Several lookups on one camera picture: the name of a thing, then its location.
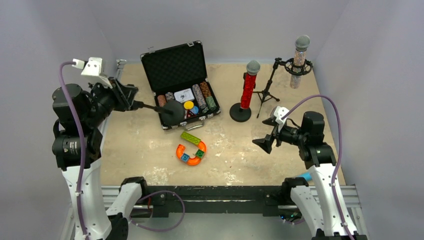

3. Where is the lime green toy brick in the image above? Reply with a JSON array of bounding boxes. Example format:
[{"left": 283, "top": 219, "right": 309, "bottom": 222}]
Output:
[{"left": 180, "top": 131, "right": 201, "bottom": 146}]

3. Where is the black tripod shock-mount stand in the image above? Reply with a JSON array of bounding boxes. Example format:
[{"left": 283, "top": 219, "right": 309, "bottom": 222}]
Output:
[{"left": 253, "top": 57, "right": 313, "bottom": 119}]

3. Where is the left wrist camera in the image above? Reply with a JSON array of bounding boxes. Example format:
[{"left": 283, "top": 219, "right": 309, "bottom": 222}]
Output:
[{"left": 72, "top": 57, "right": 113, "bottom": 89}]

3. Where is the black poker chip case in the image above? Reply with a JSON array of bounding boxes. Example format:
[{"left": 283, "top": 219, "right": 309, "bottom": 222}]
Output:
[{"left": 140, "top": 40, "right": 221, "bottom": 130}]

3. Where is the yellow poker chip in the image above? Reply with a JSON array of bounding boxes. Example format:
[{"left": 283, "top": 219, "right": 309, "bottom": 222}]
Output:
[{"left": 183, "top": 101, "right": 195, "bottom": 110}]

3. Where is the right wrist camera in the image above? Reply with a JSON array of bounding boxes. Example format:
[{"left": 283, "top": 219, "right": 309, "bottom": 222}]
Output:
[{"left": 270, "top": 106, "right": 290, "bottom": 133}]

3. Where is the blue microphone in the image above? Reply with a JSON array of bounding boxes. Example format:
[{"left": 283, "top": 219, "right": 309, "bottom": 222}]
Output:
[{"left": 299, "top": 172, "right": 312, "bottom": 182}]

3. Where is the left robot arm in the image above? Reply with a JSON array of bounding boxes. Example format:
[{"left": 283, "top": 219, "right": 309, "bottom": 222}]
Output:
[{"left": 52, "top": 77, "right": 147, "bottom": 240}]

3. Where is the white card deck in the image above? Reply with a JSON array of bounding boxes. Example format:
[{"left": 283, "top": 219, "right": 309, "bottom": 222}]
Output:
[{"left": 173, "top": 88, "right": 195, "bottom": 103}]

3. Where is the purple loop cable under table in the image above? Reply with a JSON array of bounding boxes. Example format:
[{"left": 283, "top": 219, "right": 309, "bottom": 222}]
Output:
[{"left": 130, "top": 190, "right": 186, "bottom": 233}]

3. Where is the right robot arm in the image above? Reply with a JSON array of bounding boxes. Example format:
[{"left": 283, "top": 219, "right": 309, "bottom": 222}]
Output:
[{"left": 252, "top": 106, "right": 368, "bottom": 240}]

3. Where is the black front table rail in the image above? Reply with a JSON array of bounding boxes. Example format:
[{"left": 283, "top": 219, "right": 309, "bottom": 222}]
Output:
[{"left": 142, "top": 185, "right": 294, "bottom": 218}]

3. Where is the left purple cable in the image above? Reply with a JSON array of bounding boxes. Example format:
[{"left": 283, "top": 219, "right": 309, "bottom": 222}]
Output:
[{"left": 58, "top": 61, "right": 92, "bottom": 240}]

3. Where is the dark green toy brick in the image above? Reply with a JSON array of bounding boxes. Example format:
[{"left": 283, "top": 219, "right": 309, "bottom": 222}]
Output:
[{"left": 195, "top": 149, "right": 205, "bottom": 159}]

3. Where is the orange curved toy track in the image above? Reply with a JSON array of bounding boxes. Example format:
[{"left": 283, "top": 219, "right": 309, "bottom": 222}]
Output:
[{"left": 175, "top": 141, "right": 207, "bottom": 167}]

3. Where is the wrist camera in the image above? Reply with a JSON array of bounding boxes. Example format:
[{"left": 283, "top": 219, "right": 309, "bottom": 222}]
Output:
[
  {"left": 72, "top": 57, "right": 113, "bottom": 89},
  {"left": 270, "top": 106, "right": 290, "bottom": 133}
]

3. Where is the round-base mic stand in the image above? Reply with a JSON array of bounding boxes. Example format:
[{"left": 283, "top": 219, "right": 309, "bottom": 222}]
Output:
[
  {"left": 229, "top": 72, "right": 258, "bottom": 123},
  {"left": 131, "top": 100, "right": 185, "bottom": 126}
]

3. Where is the red microphone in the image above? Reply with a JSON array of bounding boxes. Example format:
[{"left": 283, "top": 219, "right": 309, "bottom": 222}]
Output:
[{"left": 240, "top": 60, "right": 261, "bottom": 109}]

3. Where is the blue toy brick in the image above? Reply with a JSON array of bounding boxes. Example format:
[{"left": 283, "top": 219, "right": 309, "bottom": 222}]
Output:
[{"left": 181, "top": 155, "right": 190, "bottom": 163}]

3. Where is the glitter microphone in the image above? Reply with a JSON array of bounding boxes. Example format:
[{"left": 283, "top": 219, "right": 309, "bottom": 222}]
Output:
[{"left": 290, "top": 35, "right": 311, "bottom": 89}]

